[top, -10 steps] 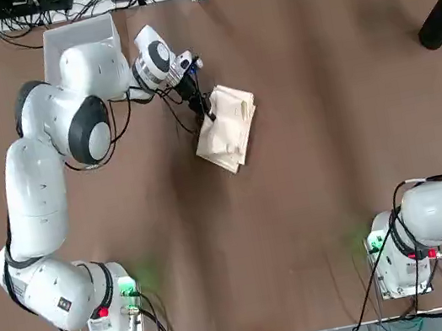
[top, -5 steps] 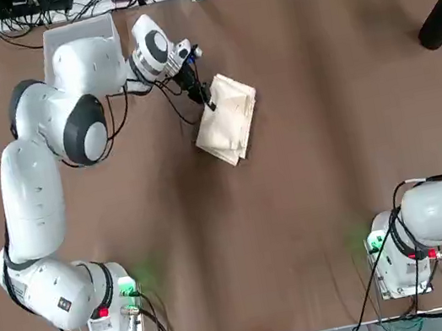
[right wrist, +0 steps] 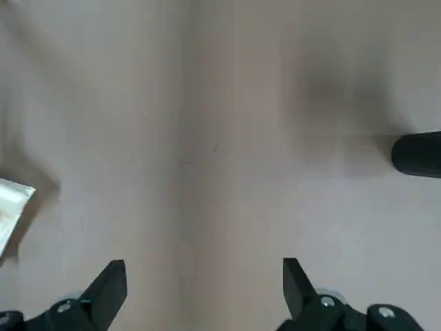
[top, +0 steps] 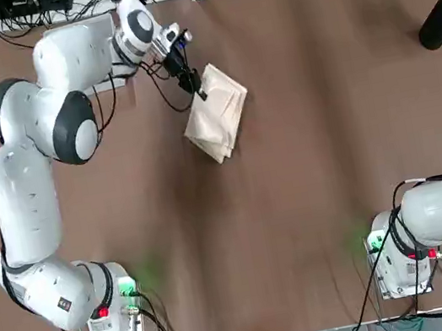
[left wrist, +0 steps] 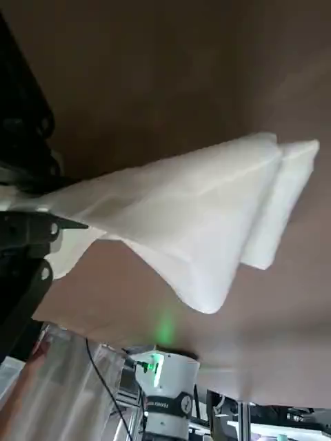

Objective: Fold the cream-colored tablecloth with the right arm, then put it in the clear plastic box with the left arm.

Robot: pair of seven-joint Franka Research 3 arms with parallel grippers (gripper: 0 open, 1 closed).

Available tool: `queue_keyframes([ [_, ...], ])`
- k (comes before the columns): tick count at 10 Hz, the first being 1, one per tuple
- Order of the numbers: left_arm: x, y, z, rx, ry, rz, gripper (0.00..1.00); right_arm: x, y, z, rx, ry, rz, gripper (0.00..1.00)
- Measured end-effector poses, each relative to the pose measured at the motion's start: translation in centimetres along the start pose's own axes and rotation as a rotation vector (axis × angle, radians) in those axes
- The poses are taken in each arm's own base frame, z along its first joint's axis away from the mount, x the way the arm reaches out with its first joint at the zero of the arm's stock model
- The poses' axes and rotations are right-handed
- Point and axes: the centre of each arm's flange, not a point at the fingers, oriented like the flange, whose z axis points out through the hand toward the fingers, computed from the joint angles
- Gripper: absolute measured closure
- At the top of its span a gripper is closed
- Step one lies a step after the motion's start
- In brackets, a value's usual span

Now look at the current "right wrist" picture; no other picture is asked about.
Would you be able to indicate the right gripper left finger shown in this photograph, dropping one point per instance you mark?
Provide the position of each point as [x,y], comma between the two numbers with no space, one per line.
[100,303]

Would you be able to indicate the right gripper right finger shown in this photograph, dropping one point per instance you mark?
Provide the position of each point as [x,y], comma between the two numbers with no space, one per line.
[310,310]

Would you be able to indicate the cream-colored tablecloth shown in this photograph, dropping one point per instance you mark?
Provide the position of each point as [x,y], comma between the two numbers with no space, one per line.
[10,210]

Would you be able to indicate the dark flower vase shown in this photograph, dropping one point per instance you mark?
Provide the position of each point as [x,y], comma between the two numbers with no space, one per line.
[418,155]

